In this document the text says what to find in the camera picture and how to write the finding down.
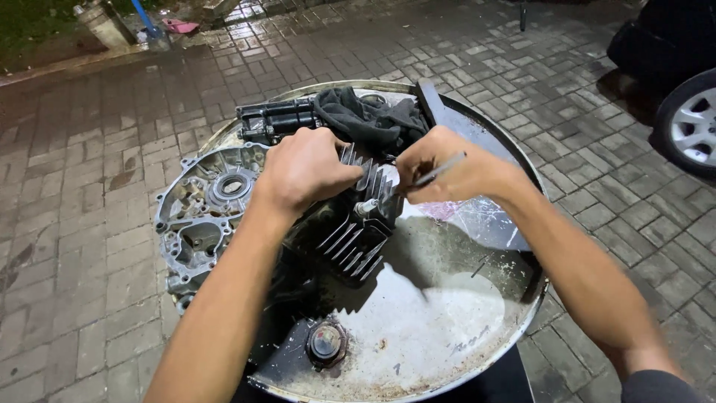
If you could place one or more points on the person's right hand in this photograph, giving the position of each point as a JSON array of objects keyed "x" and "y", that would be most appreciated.
[{"x": 458, "y": 168}]

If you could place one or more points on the person's left hand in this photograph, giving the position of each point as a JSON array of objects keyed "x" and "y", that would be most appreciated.
[{"x": 302, "y": 168}]

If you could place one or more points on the thin metal rod tool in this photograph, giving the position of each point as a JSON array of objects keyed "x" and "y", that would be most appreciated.
[{"x": 445, "y": 165}]

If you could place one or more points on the black finned engine cylinder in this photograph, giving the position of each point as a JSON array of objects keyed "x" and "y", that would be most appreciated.
[{"x": 352, "y": 240}]

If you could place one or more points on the black metal angle bar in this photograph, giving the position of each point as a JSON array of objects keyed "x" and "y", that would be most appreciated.
[{"x": 464, "y": 126}]

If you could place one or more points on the black starter motor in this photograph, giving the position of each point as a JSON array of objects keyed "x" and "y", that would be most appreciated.
[{"x": 274, "y": 120}]

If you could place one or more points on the clear plastic bag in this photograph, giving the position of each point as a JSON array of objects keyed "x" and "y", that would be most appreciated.
[{"x": 481, "y": 221}]

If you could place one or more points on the spark plug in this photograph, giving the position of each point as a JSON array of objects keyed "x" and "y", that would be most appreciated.
[{"x": 366, "y": 207}]

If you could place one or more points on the black cloth rag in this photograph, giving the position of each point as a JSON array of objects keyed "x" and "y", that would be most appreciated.
[{"x": 369, "y": 120}]

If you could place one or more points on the silver engine crankcase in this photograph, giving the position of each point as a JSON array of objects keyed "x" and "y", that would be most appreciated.
[{"x": 201, "y": 218}]

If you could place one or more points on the white rusty oil drum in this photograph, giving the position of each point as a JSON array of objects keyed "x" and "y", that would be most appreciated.
[{"x": 436, "y": 319}]

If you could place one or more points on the metal drum bung cap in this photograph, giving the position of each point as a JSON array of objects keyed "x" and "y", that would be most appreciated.
[{"x": 326, "y": 342}]

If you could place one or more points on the pink plastic item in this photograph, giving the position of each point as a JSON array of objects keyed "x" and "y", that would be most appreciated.
[{"x": 180, "y": 26}]

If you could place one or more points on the blue pole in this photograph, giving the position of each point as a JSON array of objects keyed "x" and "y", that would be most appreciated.
[{"x": 145, "y": 18}]

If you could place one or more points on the car wheel silver rim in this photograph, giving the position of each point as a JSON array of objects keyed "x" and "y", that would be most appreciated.
[{"x": 691, "y": 126}]

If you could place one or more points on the black car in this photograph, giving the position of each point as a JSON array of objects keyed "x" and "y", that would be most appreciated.
[{"x": 665, "y": 39}]

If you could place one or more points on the grey concrete block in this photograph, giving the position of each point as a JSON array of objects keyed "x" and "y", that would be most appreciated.
[{"x": 103, "y": 25}]

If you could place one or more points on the dark grey sleeve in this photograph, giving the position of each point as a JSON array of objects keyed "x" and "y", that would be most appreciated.
[{"x": 663, "y": 389}]

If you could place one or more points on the black post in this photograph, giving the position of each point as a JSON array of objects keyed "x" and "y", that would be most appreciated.
[{"x": 523, "y": 15}]

